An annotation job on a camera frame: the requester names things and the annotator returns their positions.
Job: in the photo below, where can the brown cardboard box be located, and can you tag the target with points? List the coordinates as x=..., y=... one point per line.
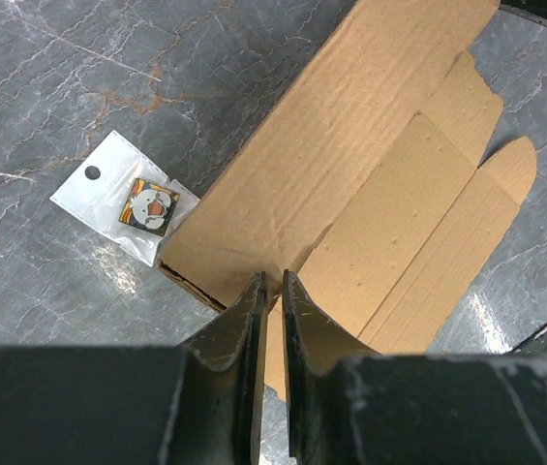
x=369, y=180

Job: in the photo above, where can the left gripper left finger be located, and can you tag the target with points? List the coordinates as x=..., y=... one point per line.
x=199, y=402

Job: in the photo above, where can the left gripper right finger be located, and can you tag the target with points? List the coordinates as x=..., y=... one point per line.
x=348, y=404

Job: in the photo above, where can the small white packet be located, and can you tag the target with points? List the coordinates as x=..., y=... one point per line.
x=124, y=196

